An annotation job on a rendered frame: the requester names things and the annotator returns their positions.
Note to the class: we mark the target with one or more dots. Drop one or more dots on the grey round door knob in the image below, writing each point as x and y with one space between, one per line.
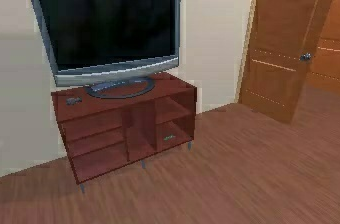
305 57

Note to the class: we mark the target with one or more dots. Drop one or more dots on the small green flat object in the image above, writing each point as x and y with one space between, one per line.
169 137

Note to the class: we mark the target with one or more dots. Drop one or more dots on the dark red television stand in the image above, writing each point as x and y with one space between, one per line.
111 133

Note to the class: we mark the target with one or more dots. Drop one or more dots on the grey flat screen television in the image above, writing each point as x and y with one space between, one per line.
111 33

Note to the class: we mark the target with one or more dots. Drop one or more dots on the small grey remote control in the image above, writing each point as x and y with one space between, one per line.
73 100

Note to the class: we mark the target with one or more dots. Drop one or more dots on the brown wooden room door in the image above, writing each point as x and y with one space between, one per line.
274 66

